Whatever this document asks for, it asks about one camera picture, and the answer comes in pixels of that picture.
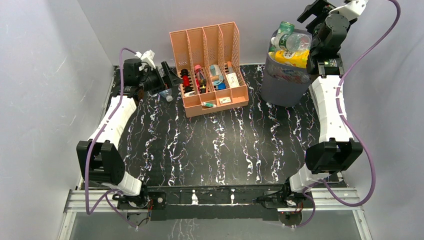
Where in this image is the clear bottle dark green label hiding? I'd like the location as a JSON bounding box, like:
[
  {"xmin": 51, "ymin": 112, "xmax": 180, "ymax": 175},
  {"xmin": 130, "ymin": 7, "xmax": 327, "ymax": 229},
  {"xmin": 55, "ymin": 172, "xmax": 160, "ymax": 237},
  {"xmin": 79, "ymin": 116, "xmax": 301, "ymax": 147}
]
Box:
[{"xmin": 270, "ymin": 32, "xmax": 311, "ymax": 53}]

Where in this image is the green tinted bottle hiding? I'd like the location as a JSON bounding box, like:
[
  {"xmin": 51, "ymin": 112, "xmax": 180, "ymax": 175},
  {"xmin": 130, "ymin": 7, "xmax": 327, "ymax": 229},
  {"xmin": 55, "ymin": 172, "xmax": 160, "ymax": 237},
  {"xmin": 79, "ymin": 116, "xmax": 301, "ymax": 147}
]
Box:
[{"xmin": 269, "ymin": 21, "xmax": 295, "ymax": 52}]

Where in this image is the green white tube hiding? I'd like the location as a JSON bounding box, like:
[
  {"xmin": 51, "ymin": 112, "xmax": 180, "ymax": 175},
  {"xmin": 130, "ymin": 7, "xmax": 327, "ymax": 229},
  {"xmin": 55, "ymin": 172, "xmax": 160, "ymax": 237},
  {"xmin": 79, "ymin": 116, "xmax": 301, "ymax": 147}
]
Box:
[{"xmin": 201, "ymin": 102, "xmax": 217, "ymax": 109}]

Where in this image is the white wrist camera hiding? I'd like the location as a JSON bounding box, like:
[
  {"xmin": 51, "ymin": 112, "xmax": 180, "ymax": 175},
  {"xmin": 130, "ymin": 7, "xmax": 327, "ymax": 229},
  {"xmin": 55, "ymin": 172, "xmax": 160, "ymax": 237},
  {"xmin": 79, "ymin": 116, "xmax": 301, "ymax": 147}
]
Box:
[
  {"xmin": 329, "ymin": 0, "xmax": 368, "ymax": 21},
  {"xmin": 134, "ymin": 49, "xmax": 156, "ymax": 69}
]

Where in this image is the peach desk organizer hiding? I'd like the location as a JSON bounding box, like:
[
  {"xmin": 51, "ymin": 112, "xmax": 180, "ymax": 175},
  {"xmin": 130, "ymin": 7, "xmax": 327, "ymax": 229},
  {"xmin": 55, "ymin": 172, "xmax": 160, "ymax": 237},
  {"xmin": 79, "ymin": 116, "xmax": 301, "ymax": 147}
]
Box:
[{"xmin": 169, "ymin": 22, "xmax": 249, "ymax": 118}]

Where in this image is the small white box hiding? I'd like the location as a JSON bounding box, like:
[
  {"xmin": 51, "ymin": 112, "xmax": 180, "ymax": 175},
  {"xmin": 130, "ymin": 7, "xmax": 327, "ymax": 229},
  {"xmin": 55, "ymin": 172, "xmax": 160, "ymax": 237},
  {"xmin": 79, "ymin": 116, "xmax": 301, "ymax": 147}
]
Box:
[{"xmin": 218, "ymin": 96, "xmax": 232, "ymax": 105}]

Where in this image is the clear bottle blue label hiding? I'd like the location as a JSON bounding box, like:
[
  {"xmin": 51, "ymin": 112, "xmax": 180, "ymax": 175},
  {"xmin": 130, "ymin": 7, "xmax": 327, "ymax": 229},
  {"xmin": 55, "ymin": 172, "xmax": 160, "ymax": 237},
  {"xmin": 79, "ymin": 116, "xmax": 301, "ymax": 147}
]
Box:
[{"xmin": 159, "ymin": 88, "xmax": 174, "ymax": 102}]

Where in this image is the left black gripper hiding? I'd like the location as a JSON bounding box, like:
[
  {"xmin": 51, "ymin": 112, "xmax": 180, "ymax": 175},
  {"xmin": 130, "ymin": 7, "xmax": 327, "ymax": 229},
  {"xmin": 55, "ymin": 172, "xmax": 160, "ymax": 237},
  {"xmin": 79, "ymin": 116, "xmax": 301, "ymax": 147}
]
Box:
[{"xmin": 138, "ymin": 61, "xmax": 183, "ymax": 94}]

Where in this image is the blue round object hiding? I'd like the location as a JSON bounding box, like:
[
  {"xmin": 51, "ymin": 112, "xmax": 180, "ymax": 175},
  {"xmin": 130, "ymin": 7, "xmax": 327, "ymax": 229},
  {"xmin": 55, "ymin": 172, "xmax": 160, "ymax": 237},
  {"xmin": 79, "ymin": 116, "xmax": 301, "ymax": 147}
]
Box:
[{"xmin": 215, "ymin": 82, "xmax": 227, "ymax": 91}]

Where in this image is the white carton box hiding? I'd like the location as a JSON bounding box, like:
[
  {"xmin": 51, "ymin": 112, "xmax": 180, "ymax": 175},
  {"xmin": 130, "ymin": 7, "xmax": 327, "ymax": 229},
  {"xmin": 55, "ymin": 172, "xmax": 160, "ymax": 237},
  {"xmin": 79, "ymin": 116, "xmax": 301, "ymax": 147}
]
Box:
[{"xmin": 226, "ymin": 72, "xmax": 240, "ymax": 88}]

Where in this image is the red black dumbbell toy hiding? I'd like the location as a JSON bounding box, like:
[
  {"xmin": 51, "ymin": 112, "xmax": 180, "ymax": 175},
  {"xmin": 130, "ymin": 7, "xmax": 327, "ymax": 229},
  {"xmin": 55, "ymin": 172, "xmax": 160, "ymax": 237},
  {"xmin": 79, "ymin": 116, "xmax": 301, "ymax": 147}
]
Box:
[{"xmin": 180, "ymin": 68, "xmax": 194, "ymax": 93}]

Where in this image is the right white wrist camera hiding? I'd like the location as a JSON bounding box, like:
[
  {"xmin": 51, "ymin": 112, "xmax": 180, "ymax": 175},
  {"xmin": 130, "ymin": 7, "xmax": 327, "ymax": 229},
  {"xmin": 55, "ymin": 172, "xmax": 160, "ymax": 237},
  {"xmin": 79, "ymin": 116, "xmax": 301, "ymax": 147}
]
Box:
[{"xmin": 329, "ymin": 0, "xmax": 368, "ymax": 21}]

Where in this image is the grey mesh waste bin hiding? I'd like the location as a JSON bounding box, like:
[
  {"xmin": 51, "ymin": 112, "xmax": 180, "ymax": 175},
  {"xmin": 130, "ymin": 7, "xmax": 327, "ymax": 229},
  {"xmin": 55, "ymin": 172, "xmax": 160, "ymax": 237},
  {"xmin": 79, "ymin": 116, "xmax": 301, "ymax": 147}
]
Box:
[{"xmin": 261, "ymin": 29, "xmax": 312, "ymax": 107}]

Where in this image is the pink cap small bottle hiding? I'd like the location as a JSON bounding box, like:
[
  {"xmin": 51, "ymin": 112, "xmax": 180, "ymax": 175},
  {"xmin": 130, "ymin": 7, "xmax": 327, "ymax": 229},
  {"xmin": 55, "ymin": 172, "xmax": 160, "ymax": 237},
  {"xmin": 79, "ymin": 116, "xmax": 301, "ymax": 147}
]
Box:
[{"xmin": 194, "ymin": 64, "xmax": 207, "ymax": 94}]

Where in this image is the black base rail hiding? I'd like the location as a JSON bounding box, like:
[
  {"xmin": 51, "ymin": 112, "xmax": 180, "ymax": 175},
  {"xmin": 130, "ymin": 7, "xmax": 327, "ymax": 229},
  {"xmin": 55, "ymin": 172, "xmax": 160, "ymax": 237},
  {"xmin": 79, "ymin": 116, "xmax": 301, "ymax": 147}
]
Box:
[{"xmin": 145, "ymin": 183, "xmax": 316, "ymax": 223}]

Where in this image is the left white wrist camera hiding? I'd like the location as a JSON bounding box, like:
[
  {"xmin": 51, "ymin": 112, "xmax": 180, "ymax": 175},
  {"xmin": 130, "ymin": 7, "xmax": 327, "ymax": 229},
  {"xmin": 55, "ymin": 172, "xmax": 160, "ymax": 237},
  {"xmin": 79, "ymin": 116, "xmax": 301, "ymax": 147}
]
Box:
[{"xmin": 134, "ymin": 49, "xmax": 156, "ymax": 69}]

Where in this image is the yellow juice bottle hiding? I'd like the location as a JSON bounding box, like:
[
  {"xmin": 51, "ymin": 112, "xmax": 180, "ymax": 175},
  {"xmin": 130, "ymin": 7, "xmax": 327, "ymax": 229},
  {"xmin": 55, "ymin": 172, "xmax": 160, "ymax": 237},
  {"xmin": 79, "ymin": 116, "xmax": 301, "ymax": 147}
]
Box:
[{"xmin": 274, "ymin": 50, "xmax": 310, "ymax": 69}]

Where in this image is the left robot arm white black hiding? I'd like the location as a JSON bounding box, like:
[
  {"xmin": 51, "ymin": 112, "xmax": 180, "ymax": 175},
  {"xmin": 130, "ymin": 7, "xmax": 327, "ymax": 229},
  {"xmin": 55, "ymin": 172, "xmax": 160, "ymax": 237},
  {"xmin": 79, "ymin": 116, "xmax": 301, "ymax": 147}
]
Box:
[{"xmin": 76, "ymin": 58, "xmax": 183, "ymax": 208}]

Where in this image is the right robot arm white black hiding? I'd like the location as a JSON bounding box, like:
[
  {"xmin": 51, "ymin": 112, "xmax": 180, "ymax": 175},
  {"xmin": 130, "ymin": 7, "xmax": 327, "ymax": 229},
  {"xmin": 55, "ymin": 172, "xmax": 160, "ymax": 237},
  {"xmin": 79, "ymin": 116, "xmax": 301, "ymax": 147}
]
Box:
[{"xmin": 257, "ymin": 0, "xmax": 367, "ymax": 209}]

